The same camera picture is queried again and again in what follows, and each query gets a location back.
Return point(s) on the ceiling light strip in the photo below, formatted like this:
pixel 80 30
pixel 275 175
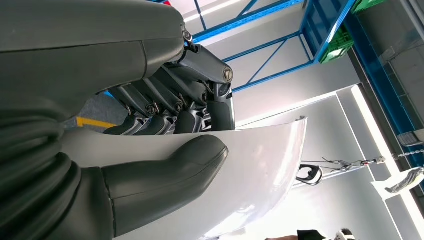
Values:
pixel 371 132

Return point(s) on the hoist sling with hook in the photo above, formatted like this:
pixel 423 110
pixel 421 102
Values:
pixel 364 162

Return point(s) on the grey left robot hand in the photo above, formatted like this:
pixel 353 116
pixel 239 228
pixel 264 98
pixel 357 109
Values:
pixel 82 49

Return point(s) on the blue steel shelf rack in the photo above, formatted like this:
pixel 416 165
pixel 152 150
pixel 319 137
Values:
pixel 313 30
pixel 377 76

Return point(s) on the yellow floor tape square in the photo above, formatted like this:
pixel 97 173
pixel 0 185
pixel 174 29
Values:
pixel 92 122

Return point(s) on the green plastic crate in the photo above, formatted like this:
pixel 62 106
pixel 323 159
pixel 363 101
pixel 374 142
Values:
pixel 364 5
pixel 338 46

